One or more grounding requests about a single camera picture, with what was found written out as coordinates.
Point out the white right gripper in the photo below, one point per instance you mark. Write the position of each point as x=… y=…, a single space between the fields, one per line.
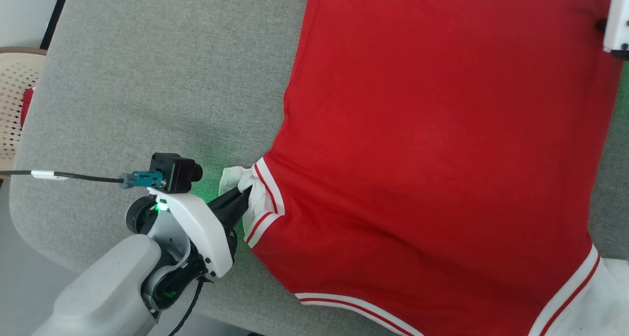
x=618 y=21

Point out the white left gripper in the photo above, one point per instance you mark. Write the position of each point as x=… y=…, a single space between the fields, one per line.
x=201 y=228

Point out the red white-trimmed garment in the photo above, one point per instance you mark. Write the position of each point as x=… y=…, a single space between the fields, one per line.
x=417 y=154

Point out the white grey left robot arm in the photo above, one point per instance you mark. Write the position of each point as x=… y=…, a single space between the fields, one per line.
x=108 y=287

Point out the red cloth in basket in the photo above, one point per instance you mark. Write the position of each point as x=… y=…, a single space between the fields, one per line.
x=26 y=107

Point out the black floor edge strip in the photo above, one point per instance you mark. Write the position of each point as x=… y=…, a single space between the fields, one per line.
x=55 y=16

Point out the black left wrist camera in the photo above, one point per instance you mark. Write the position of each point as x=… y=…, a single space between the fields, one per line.
x=174 y=171

